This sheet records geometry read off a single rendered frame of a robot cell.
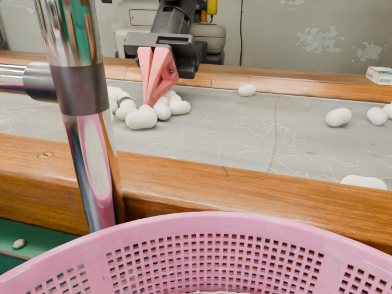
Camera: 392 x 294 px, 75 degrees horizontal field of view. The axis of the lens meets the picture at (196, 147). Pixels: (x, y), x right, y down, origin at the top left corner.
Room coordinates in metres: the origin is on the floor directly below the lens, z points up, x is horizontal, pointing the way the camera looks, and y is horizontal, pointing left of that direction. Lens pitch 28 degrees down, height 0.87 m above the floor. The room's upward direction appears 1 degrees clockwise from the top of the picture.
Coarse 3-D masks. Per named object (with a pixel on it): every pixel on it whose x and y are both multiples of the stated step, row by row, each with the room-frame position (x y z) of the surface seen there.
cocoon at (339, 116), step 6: (342, 108) 0.32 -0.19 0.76; (330, 114) 0.31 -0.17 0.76; (336, 114) 0.31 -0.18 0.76; (342, 114) 0.31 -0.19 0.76; (348, 114) 0.32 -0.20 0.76; (330, 120) 0.31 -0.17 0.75; (336, 120) 0.31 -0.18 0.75; (342, 120) 0.31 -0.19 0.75; (348, 120) 0.31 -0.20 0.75; (336, 126) 0.31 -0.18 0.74
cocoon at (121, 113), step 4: (120, 108) 0.31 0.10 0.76; (124, 108) 0.31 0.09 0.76; (128, 108) 0.31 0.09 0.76; (132, 108) 0.31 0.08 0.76; (116, 112) 0.31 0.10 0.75; (120, 112) 0.31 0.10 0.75; (124, 112) 0.31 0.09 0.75; (128, 112) 0.31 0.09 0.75; (116, 116) 0.31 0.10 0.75; (120, 116) 0.31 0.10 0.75; (124, 116) 0.31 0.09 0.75; (120, 120) 0.31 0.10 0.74; (124, 120) 0.31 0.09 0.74
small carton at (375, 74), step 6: (372, 66) 0.50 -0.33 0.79; (372, 72) 0.48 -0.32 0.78; (378, 72) 0.45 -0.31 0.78; (384, 72) 0.45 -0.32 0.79; (390, 72) 0.45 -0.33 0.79; (372, 78) 0.47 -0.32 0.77; (378, 78) 0.45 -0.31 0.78; (384, 78) 0.44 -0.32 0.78; (390, 78) 0.44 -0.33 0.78; (378, 84) 0.45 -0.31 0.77; (384, 84) 0.44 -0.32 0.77; (390, 84) 0.44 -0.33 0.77
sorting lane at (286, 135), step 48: (0, 96) 0.41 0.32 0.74; (192, 96) 0.43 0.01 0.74; (240, 96) 0.44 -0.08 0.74; (288, 96) 0.45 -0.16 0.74; (144, 144) 0.25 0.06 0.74; (192, 144) 0.25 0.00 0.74; (240, 144) 0.26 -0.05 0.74; (288, 144) 0.26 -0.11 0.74; (336, 144) 0.26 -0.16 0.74; (384, 144) 0.27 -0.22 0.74
